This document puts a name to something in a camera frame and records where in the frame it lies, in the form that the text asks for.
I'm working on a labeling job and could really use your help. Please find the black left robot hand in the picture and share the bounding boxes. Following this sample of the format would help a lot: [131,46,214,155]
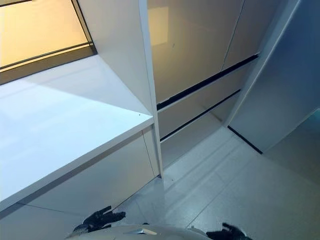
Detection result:
[74,205,127,233]

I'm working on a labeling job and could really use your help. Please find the grey tall side panel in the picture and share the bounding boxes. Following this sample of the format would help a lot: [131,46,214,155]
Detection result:
[224,0,320,155]

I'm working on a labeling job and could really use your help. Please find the silver robot torso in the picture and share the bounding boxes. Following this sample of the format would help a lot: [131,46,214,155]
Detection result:
[66,223,208,240]

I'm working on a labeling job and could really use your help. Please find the fridge drawer white inside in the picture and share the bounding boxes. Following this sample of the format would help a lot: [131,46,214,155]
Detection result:
[156,56,261,141]

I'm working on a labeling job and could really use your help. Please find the orange lit window black frame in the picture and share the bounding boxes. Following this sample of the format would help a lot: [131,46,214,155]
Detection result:
[0,0,98,85]

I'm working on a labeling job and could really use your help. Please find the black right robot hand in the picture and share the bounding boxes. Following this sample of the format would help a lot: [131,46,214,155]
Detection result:
[206,222,250,240]

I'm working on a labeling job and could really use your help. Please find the tall white cabinet panel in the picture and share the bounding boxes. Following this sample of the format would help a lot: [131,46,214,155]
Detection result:
[77,0,165,180]

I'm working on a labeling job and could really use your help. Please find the steel fridge drawer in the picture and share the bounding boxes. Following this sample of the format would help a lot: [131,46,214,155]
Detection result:
[159,91,242,171]

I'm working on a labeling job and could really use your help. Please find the stainless steel fridge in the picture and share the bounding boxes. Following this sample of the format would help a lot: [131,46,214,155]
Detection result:
[146,0,276,171]

